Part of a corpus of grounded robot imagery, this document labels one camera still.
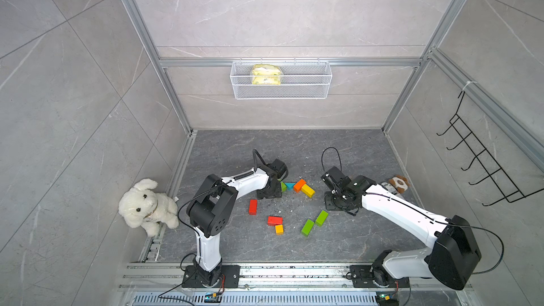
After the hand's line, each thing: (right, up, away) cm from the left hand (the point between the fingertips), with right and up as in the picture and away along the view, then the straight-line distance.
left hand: (275, 191), depth 94 cm
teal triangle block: (+7, +2, +1) cm, 7 cm away
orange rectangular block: (+11, +3, +1) cm, 11 cm away
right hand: (+23, -2, -11) cm, 26 cm away
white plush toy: (-47, -1, -20) cm, 52 cm away
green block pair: (+20, -9, -8) cm, 23 cm away
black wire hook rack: (+68, +8, -35) cm, 77 cm away
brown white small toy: (+58, +4, +1) cm, 58 cm away
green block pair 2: (+13, -12, -11) cm, 21 cm away
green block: (+4, +2, 0) cm, 4 cm away
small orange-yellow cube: (+2, -13, -12) cm, 17 cm away
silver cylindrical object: (+52, +2, -1) cm, 52 cm away
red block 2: (-1, -11, -8) cm, 13 cm away
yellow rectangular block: (+15, 0, -1) cm, 15 cm away
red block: (-9, -5, -6) cm, 12 cm away
